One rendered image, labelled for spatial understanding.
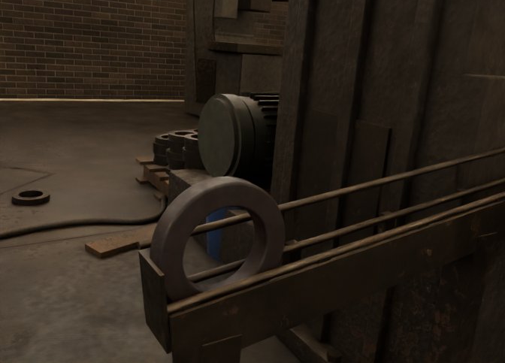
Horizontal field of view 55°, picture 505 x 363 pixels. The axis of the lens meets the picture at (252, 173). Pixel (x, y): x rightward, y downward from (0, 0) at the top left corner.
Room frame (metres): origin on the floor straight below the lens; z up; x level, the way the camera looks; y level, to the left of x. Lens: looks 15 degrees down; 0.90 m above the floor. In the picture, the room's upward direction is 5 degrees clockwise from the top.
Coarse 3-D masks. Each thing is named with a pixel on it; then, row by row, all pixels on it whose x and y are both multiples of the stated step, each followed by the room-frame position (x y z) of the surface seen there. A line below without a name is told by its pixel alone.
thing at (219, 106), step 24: (216, 96) 2.10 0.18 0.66; (240, 96) 2.15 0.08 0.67; (264, 96) 2.11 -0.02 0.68; (216, 120) 2.05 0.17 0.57; (240, 120) 1.94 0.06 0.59; (264, 120) 2.01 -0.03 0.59; (216, 144) 2.04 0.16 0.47; (240, 144) 1.91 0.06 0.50; (264, 144) 1.98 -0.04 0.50; (192, 168) 2.42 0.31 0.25; (216, 168) 2.03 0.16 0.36; (240, 168) 1.94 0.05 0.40; (264, 168) 2.03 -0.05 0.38; (168, 192) 2.35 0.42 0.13; (240, 240) 1.74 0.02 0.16
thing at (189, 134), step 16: (160, 144) 2.82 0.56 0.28; (176, 144) 2.62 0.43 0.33; (192, 144) 2.41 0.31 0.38; (144, 160) 2.92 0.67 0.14; (160, 160) 2.82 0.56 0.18; (176, 160) 2.61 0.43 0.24; (192, 160) 2.42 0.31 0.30; (144, 176) 2.97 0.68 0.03; (160, 176) 2.60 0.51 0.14; (160, 192) 2.69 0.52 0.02
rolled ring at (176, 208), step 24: (192, 192) 0.56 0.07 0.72; (216, 192) 0.56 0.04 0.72; (240, 192) 0.58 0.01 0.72; (264, 192) 0.60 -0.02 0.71; (168, 216) 0.55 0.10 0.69; (192, 216) 0.55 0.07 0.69; (264, 216) 0.60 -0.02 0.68; (168, 240) 0.53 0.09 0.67; (264, 240) 0.61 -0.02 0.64; (168, 264) 0.53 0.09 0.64; (264, 264) 0.61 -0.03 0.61; (168, 288) 0.53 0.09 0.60; (192, 288) 0.55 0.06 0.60
